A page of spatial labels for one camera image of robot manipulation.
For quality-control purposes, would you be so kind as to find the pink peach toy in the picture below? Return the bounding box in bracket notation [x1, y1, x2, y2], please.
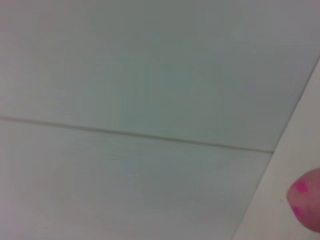
[286, 167, 320, 232]

